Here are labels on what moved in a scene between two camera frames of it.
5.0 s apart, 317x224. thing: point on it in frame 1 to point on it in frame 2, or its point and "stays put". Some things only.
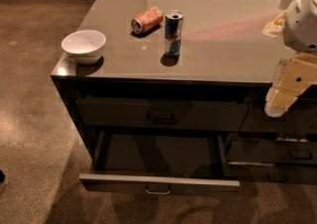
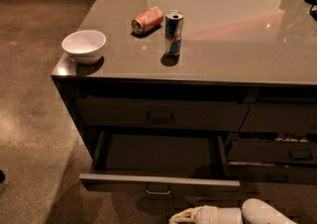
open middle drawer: x=167 y=163 stays put
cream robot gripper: x=302 y=25 to x=207 y=215
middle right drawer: x=270 y=152 stays put
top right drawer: x=300 y=118 stays put
